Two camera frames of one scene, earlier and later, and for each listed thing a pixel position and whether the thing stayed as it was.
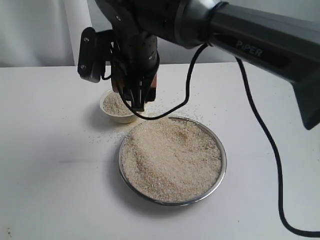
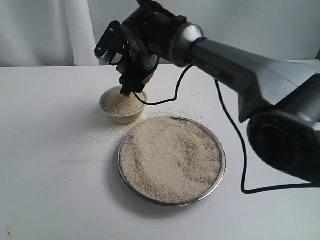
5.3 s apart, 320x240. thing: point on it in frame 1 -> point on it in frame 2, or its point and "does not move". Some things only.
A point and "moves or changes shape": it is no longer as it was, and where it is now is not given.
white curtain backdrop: x=44 y=33 does not move
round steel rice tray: x=172 y=161 does not move
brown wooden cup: x=151 y=95 moves or changes shape
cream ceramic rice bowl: x=115 y=108 does not move
